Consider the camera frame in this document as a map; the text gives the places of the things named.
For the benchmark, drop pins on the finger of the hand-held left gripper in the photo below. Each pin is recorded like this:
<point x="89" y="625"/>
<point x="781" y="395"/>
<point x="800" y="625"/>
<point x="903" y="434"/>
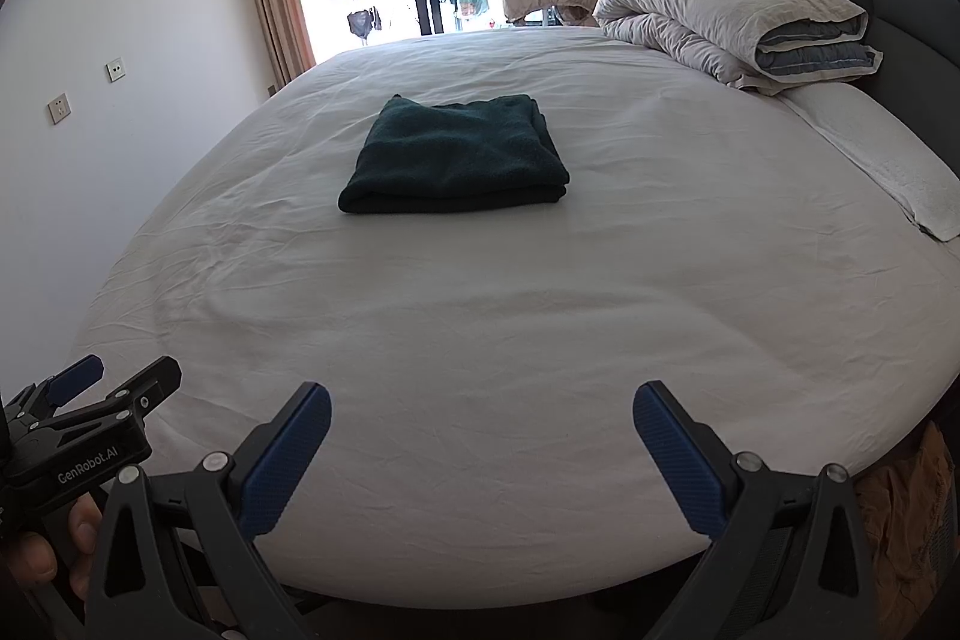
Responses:
<point x="75" y="376"/>
<point x="146" y="389"/>

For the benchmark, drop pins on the folded grey-white duvet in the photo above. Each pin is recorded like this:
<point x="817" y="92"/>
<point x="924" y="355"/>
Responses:
<point x="712" y="21"/>

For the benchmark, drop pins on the white wall socket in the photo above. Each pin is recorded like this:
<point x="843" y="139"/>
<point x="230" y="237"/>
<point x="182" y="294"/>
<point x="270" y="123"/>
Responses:
<point x="115" y="69"/>
<point x="58" y="109"/>

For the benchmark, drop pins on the person's left hand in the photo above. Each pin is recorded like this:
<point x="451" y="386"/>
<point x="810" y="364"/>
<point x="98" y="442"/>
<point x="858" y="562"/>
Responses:
<point x="84" y="527"/>

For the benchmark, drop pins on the bed with white sheet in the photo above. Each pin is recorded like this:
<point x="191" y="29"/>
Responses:
<point x="487" y="310"/>

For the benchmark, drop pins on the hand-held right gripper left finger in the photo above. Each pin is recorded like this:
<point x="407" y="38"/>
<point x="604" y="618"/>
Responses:
<point x="289" y="460"/>

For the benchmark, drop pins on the dark grey padded headboard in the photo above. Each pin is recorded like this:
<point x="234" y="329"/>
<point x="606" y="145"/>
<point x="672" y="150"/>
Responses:
<point x="907" y="10"/>

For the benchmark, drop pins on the white flat pillow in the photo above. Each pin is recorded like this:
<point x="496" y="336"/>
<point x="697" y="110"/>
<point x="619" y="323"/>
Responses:
<point x="885" y="153"/>

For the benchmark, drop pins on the small black hanging garment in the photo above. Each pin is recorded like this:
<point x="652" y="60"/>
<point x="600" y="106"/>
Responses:
<point x="361" y="21"/>

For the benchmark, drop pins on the orange-brown cloth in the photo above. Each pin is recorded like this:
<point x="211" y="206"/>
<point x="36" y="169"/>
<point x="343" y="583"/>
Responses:
<point x="911" y="520"/>

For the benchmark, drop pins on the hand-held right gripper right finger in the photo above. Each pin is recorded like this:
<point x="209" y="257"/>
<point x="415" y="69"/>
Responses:
<point x="679" y="460"/>

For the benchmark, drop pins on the dark green towel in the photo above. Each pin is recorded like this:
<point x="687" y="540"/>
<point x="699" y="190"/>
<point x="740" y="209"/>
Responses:
<point x="457" y="153"/>

